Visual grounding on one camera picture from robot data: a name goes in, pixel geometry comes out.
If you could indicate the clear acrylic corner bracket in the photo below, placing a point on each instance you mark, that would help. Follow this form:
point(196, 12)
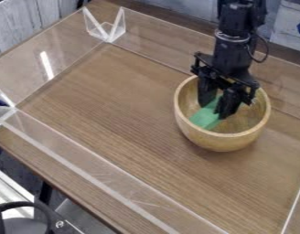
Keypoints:
point(104, 31)

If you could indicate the clear acrylic table barrier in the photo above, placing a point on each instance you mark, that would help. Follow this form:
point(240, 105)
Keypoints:
point(89, 122)

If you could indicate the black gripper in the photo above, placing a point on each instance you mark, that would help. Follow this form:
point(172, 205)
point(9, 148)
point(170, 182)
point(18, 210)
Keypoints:
point(238, 86)

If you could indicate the white box with blue mark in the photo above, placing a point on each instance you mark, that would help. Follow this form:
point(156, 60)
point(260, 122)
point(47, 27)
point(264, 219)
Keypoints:
point(285, 32)

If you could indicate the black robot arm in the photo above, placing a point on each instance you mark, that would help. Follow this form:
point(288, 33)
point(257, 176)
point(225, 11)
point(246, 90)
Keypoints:
point(224, 70)

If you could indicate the brown wooden bowl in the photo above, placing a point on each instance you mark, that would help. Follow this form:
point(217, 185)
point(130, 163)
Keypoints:
point(234, 132)

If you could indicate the green rectangular block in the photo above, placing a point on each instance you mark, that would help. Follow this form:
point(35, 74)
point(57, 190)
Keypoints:
point(205, 118)

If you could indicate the grey metal base plate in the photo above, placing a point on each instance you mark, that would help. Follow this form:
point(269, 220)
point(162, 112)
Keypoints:
point(81, 220)

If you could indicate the black table leg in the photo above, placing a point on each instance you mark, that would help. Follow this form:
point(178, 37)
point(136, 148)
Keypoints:
point(45, 193)

